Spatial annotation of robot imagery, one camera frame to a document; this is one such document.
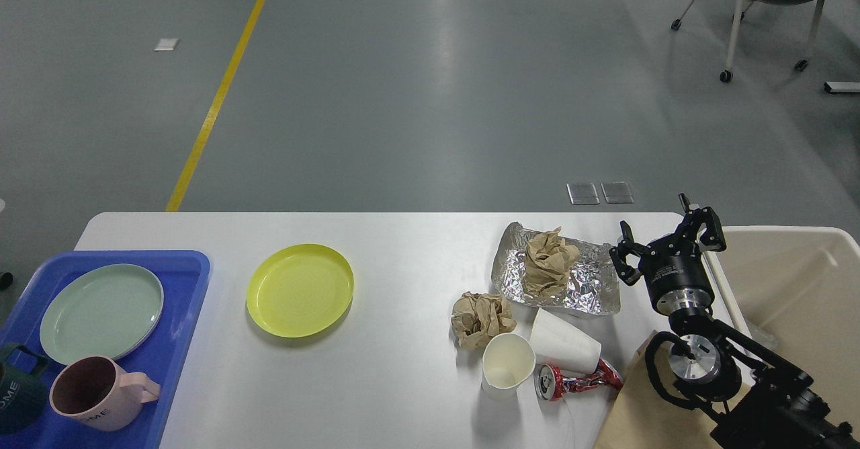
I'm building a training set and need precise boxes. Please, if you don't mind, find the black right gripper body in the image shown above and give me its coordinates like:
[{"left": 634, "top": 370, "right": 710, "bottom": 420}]
[{"left": 638, "top": 237, "right": 715, "bottom": 315}]

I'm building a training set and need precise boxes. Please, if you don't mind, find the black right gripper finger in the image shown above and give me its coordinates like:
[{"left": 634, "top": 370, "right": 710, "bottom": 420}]
[
  {"left": 610, "top": 221, "right": 647, "bottom": 286},
  {"left": 672, "top": 194, "right": 727, "bottom": 253}
]

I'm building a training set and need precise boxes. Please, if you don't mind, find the yellow plastic plate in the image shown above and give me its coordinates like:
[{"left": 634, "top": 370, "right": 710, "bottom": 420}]
[{"left": 245, "top": 243, "right": 355, "bottom": 338}]

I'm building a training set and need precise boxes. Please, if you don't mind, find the pink mug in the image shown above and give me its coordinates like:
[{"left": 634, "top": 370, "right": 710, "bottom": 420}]
[{"left": 48, "top": 356, "right": 162, "bottom": 432}]

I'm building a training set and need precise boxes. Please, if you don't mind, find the dark teal mug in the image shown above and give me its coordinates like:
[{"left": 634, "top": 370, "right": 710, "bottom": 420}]
[{"left": 1, "top": 342, "right": 51, "bottom": 436}]

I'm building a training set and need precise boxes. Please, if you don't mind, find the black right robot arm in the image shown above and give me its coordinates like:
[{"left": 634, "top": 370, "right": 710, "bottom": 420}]
[{"left": 609, "top": 194, "right": 858, "bottom": 448}]

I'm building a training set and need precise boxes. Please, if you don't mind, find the crumpled aluminium foil sheet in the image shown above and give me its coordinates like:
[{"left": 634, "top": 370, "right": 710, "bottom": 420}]
[{"left": 490, "top": 222, "right": 621, "bottom": 318}]

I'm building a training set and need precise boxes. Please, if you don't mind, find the right metal floor plate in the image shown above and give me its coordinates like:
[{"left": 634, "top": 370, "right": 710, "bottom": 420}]
[{"left": 600, "top": 181, "right": 635, "bottom": 204}]

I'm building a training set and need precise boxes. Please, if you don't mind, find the metal floor plate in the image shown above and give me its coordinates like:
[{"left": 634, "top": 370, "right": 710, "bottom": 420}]
[
  {"left": 600, "top": 181, "right": 635, "bottom": 204},
  {"left": 567, "top": 182, "right": 600, "bottom": 205}
]

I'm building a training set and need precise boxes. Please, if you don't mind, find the left metal floor plate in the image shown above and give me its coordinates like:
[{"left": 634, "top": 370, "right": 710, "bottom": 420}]
[{"left": 567, "top": 182, "right": 600, "bottom": 205}]

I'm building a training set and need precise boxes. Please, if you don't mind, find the crumpled brown paper on foil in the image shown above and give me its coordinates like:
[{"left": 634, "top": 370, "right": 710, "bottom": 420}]
[{"left": 524, "top": 227, "right": 581, "bottom": 300}]

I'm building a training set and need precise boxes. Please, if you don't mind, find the beige plastic bin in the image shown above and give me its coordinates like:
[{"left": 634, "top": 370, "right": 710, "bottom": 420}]
[{"left": 707, "top": 226, "right": 859, "bottom": 428}]

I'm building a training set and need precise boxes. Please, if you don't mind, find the tipped white paper cup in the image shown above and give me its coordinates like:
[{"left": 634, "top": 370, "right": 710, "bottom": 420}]
[{"left": 529, "top": 309, "right": 602, "bottom": 374}]

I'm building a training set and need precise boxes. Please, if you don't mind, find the brown paper bag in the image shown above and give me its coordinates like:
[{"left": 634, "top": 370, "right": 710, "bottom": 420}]
[{"left": 593, "top": 331, "right": 720, "bottom": 448}]

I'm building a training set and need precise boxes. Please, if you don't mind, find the crushed red soda can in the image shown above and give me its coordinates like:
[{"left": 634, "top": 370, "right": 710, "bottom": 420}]
[{"left": 533, "top": 358, "right": 624, "bottom": 402}]

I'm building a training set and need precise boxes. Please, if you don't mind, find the upright white paper cup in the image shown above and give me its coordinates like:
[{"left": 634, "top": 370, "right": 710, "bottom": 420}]
[{"left": 481, "top": 333, "right": 535, "bottom": 401}]

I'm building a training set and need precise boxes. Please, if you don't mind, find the crumpled brown paper ball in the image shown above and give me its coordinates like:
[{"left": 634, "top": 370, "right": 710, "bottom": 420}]
[{"left": 449, "top": 292, "right": 518, "bottom": 349}]

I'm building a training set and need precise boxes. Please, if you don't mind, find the white bar on floor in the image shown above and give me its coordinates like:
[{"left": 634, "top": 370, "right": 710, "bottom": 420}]
[{"left": 823, "top": 81, "right": 860, "bottom": 95}]

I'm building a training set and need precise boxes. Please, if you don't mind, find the blue plastic tray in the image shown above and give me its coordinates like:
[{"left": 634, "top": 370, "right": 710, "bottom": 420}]
[{"left": 2, "top": 250, "right": 210, "bottom": 448}]

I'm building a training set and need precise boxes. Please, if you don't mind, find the white floor marker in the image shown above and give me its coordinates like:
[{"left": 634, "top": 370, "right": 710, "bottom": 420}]
[{"left": 153, "top": 38, "right": 180, "bottom": 52}]

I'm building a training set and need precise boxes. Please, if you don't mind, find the pale green plate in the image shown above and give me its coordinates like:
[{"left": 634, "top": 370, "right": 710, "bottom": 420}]
[{"left": 39, "top": 264, "right": 164, "bottom": 364}]

